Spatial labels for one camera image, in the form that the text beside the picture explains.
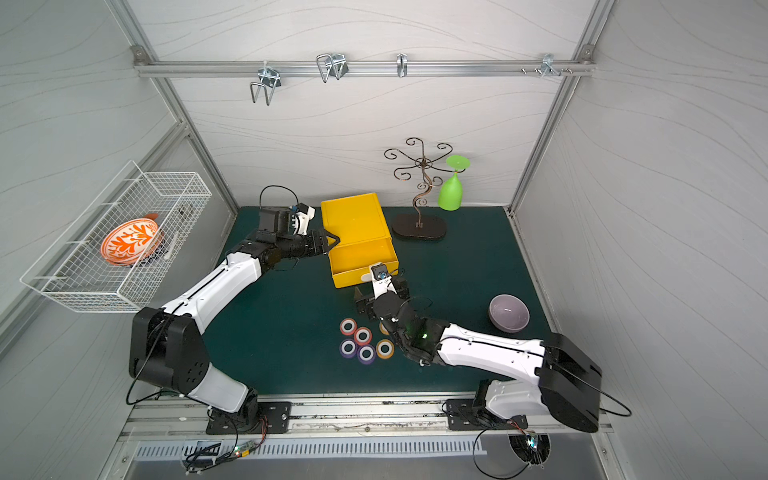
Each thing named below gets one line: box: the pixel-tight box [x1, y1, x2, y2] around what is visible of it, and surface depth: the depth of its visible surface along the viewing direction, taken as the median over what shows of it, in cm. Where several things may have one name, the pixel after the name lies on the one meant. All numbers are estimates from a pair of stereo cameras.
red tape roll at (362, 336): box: [354, 327, 372, 346], surface depth 89 cm
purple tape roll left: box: [339, 338, 357, 359], surface depth 86 cm
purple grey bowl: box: [488, 294, 531, 334], surface depth 90 cm
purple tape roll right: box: [357, 344, 376, 365], surface depth 86 cm
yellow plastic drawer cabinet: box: [320, 192, 399, 289], surface depth 89 cm
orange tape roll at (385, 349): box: [376, 339, 395, 360], surface depth 86 cm
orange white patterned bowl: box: [101, 213, 159, 265], surface depth 67 cm
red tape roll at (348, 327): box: [340, 318, 358, 336], surface depth 90 cm
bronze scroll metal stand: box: [384, 137, 466, 240], surface depth 98 cm
